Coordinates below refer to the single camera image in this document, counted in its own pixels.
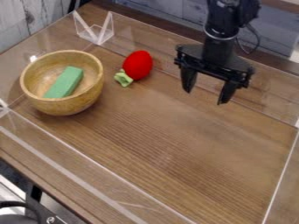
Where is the blue grey couch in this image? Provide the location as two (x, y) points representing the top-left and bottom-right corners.
(112, 0), (299, 58)

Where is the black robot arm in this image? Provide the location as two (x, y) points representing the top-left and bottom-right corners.
(174, 0), (260, 104)

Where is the clear acrylic corner bracket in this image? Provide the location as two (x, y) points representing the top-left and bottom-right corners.
(72, 11), (115, 46)

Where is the red plush strawberry toy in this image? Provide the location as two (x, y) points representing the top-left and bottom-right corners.
(115, 50), (154, 88)

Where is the green rectangular block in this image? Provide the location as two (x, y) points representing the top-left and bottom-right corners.
(43, 66), (84, 98)

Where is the black stand with cable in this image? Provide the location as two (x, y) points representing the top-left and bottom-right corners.
(0, 178), (71, 224)

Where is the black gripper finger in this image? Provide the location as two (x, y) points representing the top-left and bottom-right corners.
(180, 66), (198, 93)
(218, 80), (239, 105)

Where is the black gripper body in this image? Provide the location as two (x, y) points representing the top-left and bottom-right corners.
(174, 37), (255, 88)

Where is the brown wooden bowl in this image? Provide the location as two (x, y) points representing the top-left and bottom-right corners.
(20, 50), (104, 116)

